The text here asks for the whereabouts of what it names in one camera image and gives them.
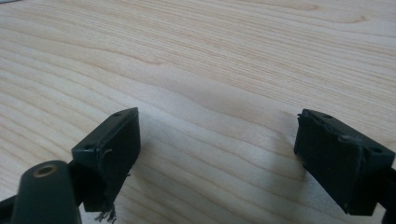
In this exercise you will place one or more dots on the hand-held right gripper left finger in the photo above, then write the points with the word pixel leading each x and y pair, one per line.
pixel 109 161

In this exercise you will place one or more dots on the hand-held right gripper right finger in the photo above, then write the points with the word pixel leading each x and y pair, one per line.
pixel 339 165

